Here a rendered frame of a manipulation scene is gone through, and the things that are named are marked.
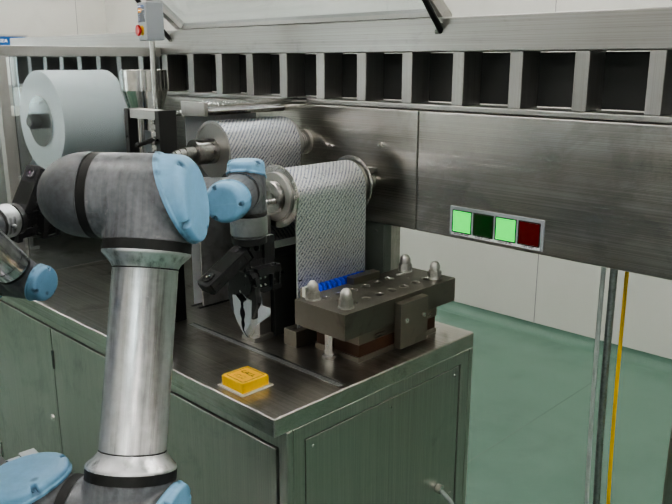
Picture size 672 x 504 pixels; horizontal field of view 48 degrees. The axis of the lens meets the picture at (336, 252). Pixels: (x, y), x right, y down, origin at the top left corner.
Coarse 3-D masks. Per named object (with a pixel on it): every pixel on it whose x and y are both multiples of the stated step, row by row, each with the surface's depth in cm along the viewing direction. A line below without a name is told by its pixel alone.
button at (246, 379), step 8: (240, 368) 159; (248, 368) 158; (224, 376) 155; (232, 376) 154; (240, 376) 154; (248, 376) 154; (256, 376) 154; (264, 376) 155; (224, 384) 155; (232, 384) 153; (240, 384) 151; (248, 384) 152; (256, 384) 153; (264, 384) 155; (240, 392) 152
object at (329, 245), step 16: (352, 208) 185; (304, 224) 174; (320, 224) 177; (336, 224) 181; (352, 224) 186; (304, 240) 175; (320, 240) 178; (336, 240) 182; (352, 240) 187; (304, 256) 176; (320, 256) 179; (336, 256) 183; (352, 256) 188; (304, 272) 176; (320, 272) 180; (336, 272) 184; (352, 272) 189
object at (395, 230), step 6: (396, 228) 220; (396, 234) 220; (396, 240) 221; (396, 246) 221; (396, 252) 222; (396, 258) 222; (396, 264) 223; (666, 468) 170; (666, 474) 171; (666, 480) 171; (666, 486) 171; (666, 492) 171; (666, 498) 172
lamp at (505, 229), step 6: (498, 222) 170; (504, 222) 169; (510, 222) 168; (498, 228) 171; (504, 228) 170; (510, 228) 168; (498, 234) 171; (504, 234) 170; (510, 234) 169; (510, 240) 169
